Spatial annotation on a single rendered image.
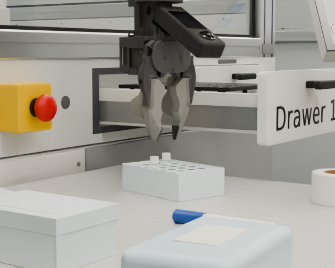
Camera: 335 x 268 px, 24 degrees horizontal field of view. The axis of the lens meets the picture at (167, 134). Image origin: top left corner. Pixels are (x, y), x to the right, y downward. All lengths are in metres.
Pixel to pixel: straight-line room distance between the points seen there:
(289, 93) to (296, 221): 0.34
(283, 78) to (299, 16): 1.84
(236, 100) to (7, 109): 0.34
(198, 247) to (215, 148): 1.07
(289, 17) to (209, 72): 1.46
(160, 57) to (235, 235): 0.50
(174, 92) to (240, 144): 0.66
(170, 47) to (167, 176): 0.20
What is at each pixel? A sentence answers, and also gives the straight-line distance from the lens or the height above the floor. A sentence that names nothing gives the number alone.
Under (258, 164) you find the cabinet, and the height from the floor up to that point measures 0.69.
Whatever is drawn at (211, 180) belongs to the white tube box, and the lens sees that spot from 1.06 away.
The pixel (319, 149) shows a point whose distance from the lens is 3.02.
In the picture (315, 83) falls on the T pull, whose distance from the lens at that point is 1.23.
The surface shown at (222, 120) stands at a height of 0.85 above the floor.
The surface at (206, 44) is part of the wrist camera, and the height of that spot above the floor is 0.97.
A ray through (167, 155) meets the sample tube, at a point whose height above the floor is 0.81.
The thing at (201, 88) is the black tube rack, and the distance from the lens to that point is 1.27.
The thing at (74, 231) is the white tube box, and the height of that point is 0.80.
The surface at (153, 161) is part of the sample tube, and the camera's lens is 1.10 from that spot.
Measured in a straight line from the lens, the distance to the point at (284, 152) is 3.06.
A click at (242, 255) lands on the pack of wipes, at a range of 0.60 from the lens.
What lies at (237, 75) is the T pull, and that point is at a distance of 1.65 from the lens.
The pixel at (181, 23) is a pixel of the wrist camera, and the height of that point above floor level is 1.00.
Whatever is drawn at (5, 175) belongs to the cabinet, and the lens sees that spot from 1.19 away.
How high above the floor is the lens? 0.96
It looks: 6 degrees down
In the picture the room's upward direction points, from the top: straight up
